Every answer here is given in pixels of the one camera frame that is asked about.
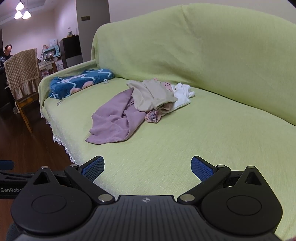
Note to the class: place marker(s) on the beige garment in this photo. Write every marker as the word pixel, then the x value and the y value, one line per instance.
pixel 148 95

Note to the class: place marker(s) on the black refrigerator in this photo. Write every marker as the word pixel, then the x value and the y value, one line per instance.
pixel 71 48

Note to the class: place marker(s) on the dark table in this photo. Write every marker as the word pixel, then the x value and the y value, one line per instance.
pixel 4 97

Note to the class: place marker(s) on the light blue toaster oven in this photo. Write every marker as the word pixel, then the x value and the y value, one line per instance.
pixel 52 51

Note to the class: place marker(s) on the peach knit garment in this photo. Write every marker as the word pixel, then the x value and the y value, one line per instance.
pixel 167 107

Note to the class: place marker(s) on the floral patterned garment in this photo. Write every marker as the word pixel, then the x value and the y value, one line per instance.
pixel 152 116

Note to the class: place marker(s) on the brown wall switch plate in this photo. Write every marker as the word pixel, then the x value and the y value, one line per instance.
pixel 85 18

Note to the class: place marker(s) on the purple garment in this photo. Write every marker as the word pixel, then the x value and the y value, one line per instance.
pixel 111 120

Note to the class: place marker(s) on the pink dotted garment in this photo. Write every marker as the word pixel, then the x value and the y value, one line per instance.
pixel 167 86

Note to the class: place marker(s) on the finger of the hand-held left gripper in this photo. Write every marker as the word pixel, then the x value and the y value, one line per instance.
pixel 6 165

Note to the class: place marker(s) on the white side cabinet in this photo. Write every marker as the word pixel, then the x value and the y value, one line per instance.
pixel 46 66

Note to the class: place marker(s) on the blue patterned blanket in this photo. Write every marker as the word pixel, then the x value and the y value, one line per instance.
pixel 69 83

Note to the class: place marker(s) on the ceiling lamp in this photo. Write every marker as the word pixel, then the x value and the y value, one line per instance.
pixel 19 5

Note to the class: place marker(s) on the clear bottle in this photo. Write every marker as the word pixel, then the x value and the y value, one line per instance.
pixel 69 32

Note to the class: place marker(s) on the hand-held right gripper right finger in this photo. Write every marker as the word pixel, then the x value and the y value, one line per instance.
pixel 201 170

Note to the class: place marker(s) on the white garment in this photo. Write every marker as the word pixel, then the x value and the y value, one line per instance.
pixel 182 97

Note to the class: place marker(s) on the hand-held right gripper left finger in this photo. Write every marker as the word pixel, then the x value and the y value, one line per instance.
pixel 93 168

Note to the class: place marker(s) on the chair with quilted beige cover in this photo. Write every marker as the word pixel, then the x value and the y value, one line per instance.
pixel 20 69

